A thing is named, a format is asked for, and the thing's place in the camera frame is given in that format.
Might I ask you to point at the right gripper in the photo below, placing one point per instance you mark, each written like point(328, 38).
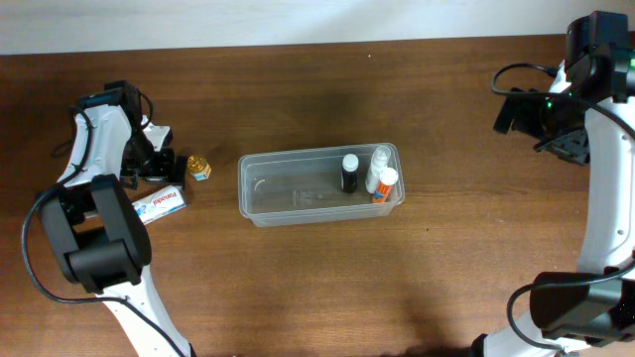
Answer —
point(519, 115)

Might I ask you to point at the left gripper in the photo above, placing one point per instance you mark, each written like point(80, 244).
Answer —
point(162, 164)

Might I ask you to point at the orange tube white cap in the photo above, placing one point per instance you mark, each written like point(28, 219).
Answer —
point(387, 179)

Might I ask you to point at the white spray bottle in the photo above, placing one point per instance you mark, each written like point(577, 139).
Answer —
point(379, 161)

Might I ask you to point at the dark bottle white cap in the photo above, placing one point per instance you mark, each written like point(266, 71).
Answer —
point(349, 168)

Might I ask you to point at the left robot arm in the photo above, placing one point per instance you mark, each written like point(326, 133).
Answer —
point(97, 236)

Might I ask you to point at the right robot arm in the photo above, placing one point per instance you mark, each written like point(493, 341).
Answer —
point(585, 118)

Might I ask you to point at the clear plastic container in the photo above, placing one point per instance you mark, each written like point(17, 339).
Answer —
point(303, 186)

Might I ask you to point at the white Panadol box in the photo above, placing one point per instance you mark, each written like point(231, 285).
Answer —
point(159, 204)

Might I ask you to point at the small gold-lid balm jar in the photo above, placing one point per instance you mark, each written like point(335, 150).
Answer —
point(198, 167)

